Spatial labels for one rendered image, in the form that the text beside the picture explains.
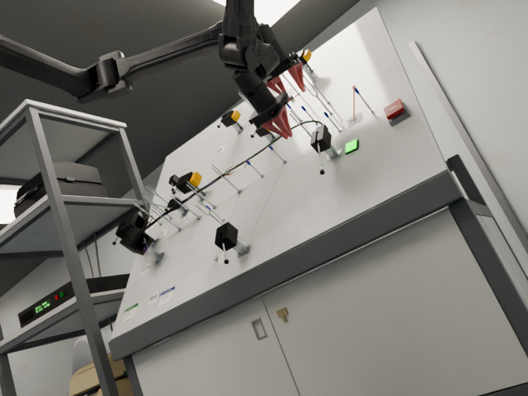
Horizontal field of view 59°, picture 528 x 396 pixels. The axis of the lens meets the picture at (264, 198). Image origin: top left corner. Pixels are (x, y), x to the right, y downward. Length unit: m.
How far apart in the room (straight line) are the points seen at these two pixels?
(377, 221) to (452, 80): 2.36
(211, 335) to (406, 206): 0.69
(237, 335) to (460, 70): 2.51
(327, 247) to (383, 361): 0.30
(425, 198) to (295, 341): 0.51
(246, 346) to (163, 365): 0.32
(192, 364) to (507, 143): 2.42
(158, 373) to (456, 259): 0.97
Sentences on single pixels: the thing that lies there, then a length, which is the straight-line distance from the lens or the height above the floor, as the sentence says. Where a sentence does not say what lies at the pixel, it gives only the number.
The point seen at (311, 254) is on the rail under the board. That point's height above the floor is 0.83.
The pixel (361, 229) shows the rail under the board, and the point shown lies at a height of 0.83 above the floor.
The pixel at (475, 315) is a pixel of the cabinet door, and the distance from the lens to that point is 1.15.
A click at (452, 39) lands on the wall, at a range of 3.48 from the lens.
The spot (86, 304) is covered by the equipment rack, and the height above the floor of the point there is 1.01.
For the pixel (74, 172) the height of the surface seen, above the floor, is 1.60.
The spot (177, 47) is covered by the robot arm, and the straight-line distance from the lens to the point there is 1.26.
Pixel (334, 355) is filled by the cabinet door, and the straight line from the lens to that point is 1.26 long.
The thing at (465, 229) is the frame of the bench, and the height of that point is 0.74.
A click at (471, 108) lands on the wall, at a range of 3.34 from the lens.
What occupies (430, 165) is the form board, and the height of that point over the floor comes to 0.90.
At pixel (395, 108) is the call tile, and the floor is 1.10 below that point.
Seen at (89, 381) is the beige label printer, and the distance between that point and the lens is 1.88.
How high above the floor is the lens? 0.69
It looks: 16 degrees up
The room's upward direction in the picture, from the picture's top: 23 degrees counter-clockwise
